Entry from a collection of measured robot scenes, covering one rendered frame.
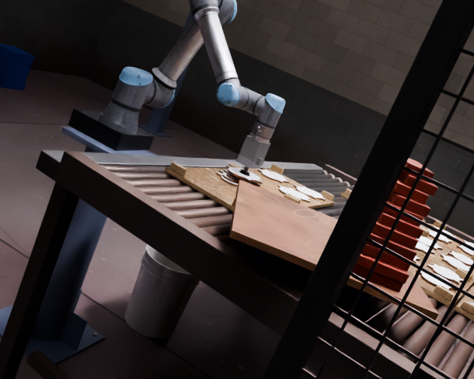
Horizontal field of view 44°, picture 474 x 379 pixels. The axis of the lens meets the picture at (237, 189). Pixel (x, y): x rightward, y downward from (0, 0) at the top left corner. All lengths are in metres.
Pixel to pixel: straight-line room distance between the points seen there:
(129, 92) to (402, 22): 5.59
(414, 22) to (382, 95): 0.91
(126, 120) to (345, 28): 5.60
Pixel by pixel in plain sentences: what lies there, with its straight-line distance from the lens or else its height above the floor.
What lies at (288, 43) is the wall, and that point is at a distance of 7.77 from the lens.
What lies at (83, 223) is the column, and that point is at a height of 0.55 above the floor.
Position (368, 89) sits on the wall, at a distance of 7.45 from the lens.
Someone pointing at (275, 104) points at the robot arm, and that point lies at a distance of 2.08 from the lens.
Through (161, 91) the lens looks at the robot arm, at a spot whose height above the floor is 1.12.
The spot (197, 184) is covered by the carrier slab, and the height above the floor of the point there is 0.94.
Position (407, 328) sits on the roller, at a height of 0.92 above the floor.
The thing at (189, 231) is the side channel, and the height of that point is 0.95.
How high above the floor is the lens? 1.42
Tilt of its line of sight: 14 degrees down
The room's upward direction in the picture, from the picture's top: 23 degrees clockwise
